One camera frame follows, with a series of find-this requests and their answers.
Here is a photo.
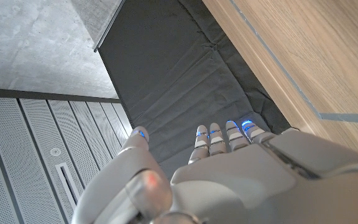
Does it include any white ceiling slot vent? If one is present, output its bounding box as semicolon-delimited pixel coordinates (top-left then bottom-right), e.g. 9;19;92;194
54;162;85;203

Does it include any black fabric backdrop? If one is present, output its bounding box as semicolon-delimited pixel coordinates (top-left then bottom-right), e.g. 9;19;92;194
98;0;292;180

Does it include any light wooden panel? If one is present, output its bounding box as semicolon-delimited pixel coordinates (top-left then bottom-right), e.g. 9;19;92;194
228;0;358;125

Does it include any grey backdrop top rail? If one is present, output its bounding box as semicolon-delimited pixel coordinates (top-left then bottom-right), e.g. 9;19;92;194
93;0;127;53

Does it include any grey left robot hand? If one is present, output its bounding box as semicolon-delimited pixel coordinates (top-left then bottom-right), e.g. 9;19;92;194
70;119;358;224

